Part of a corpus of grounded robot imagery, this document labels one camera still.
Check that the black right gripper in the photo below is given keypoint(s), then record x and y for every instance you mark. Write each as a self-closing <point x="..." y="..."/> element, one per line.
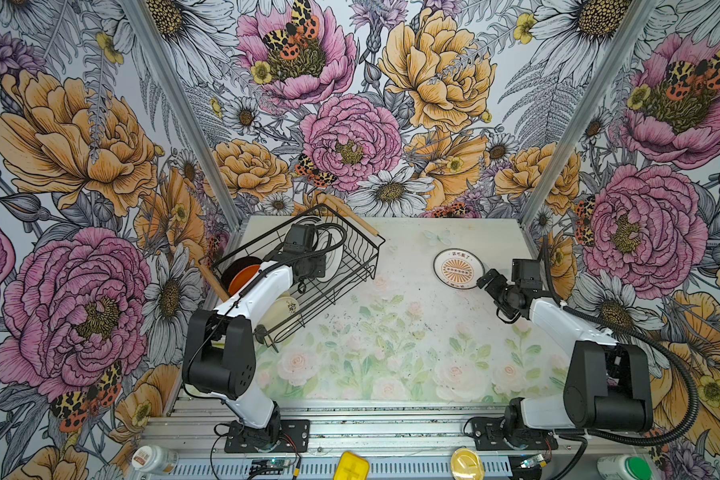
<point x="492" y="288"/>

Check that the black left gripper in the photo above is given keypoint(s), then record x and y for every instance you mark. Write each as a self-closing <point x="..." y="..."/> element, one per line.
<point x="320" y="268"/>

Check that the black wire dish rack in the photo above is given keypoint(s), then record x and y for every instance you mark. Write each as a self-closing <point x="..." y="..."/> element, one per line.
<point x="361" y="251"/>

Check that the white plate ring pattern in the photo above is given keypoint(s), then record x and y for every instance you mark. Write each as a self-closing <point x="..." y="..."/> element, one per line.
<point x="330" y="238"/>

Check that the white plate orange sunburst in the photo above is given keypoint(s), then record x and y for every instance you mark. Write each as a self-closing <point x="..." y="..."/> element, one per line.
<point x="458" y="268"/>

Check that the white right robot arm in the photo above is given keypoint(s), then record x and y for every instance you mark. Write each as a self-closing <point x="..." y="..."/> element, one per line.
<point x="607" y="385"/>

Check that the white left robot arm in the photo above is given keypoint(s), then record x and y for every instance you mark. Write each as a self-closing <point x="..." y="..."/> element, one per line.
<point x="219" y="357"/>

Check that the cream bowl plate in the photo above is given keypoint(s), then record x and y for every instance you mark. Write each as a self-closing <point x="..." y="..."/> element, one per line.
<point x="281" y="310"/>

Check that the black plate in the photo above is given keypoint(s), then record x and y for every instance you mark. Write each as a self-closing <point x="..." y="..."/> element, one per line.
<point x="235" y="267"/>

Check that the round yellow lid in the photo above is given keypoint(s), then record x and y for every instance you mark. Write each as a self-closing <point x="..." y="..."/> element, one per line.
<point x="465" y="464"/>

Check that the yellow plastic block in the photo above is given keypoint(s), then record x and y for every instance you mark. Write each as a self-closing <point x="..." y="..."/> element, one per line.
<point x="351" y="467"/>

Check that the green white button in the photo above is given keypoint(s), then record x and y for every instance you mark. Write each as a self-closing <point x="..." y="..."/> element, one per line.
<point x="624" y="467"/>

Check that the white bottle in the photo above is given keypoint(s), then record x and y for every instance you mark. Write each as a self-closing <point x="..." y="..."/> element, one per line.
<point x="154" y="459"/>

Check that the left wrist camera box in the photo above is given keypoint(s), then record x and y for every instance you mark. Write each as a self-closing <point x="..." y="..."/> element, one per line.
<point x="300" y="239"/>

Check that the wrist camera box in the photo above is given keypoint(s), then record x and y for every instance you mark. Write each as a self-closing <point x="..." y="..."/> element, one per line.
<point x="300" y="239"/>
<point x="526" y="274"/>

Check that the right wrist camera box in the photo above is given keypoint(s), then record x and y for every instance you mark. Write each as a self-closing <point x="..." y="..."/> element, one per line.
<point x="526" y="274"/>

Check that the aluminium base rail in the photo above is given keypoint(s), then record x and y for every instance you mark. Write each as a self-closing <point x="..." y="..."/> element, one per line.
<point x="399" y="439"/>

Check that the aluminium right corner post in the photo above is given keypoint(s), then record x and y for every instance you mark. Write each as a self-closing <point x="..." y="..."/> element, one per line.
<point x="622" y="46"/>

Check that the aluminium corner post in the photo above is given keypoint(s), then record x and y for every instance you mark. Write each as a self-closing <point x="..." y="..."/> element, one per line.
<point x="622" y="46"/>
<point x="161" y="62"/>

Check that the aluminium left corner post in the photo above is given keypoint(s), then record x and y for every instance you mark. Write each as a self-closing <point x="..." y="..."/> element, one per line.
<point x="161" y="62"/>

